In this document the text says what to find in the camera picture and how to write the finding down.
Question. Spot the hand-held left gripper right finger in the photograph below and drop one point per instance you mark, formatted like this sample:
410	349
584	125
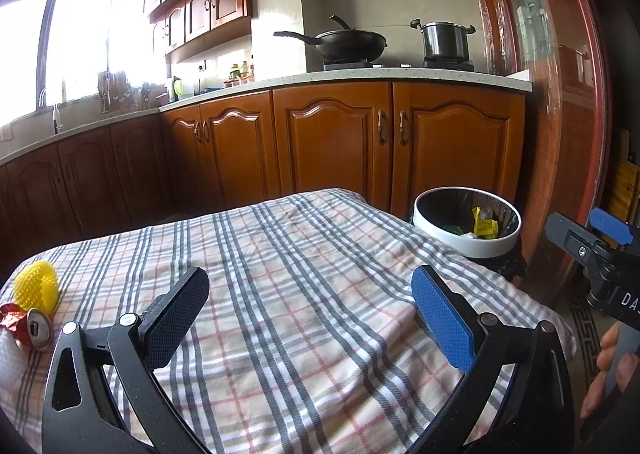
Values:
442	319

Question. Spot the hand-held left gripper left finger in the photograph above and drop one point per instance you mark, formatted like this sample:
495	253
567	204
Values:
180	314

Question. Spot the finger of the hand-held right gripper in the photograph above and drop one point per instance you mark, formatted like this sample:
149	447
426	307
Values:
610	226
570	236

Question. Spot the white round trash bin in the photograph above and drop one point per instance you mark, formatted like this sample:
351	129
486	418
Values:
480	246

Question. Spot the yellow snack wrapper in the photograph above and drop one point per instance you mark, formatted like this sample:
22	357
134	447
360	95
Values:
485	224

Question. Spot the green plastic wrapper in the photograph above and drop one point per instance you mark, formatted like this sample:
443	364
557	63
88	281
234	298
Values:
452	229

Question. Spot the person's right hand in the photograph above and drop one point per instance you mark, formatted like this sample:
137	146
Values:
597	384

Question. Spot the black bin bag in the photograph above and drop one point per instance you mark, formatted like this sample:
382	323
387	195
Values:
512	261

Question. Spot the checked tablecloth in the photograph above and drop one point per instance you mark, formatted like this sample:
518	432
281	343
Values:
300	284

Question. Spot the yellow foam fruit net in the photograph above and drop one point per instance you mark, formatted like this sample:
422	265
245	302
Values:
37	286

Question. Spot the crushed red can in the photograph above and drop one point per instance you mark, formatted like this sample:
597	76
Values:
30	329

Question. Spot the wooden lower kitchen cabinets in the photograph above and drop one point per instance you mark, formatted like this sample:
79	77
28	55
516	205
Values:
330	144

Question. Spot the green kettle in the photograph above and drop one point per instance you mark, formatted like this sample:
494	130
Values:
178	89

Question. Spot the knife rack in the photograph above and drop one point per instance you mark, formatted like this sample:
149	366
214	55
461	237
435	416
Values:
112	91

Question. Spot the steel cooking pot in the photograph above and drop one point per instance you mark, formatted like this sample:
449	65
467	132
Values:
442	39

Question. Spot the kitchen faucet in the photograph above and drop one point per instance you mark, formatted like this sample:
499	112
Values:
52	109

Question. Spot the gas stove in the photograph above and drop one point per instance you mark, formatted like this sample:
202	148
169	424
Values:
400	65

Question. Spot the group of condiment bottles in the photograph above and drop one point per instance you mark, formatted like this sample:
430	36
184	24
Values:
239	73

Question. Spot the white kitchen countertop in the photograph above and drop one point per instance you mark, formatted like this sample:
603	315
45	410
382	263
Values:
350	76

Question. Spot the black wok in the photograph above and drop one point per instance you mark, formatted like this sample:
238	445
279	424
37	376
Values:
350	41

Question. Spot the kitchen window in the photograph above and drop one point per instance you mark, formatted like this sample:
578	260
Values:
65	44

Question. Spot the red wooden door frame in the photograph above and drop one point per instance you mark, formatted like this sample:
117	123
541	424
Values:
545	84

